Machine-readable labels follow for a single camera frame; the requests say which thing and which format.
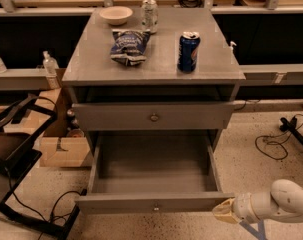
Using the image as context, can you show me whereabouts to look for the grey drawer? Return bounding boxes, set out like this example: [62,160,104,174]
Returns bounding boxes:
[73,102,233,131]
[77,131,234,214]

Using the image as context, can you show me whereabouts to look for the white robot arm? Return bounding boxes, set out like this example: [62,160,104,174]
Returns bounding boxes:
[212,179,303,224]

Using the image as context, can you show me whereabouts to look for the grey top drawer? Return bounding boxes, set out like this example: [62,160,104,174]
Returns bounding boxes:
[73,102,233,131]

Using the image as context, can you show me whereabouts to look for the blue floor tape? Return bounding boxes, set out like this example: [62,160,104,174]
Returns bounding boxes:
[239,221,267,240]

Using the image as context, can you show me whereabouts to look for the black stand leg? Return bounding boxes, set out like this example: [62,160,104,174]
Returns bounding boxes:
[280,117,303,146]

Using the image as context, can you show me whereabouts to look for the small white spray bottle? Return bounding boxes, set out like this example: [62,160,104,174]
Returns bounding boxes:
[230,41,237,51]

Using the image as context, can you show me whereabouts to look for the blue pepsi can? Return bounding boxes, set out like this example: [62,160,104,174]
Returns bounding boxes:
[178,32,201,73]

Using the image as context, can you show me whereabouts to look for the cardboard box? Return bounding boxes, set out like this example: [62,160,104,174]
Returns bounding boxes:
[4,69,92,168]

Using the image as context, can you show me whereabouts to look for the blue chip bag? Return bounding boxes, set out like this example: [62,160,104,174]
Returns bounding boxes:
[110,29,150,66]

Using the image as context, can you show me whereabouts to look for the cream ceramic bowl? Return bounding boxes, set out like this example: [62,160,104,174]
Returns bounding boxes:
[99,6,133,26]

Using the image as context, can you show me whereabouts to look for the black floor cable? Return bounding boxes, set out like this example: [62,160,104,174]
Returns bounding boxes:
[254,113,303,161]

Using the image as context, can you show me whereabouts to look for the black cart cable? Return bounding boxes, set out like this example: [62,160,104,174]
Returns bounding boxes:
[4,170,82,240]

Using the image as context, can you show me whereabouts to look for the black cart frame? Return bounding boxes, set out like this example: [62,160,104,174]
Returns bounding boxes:
[0,94,80,240]

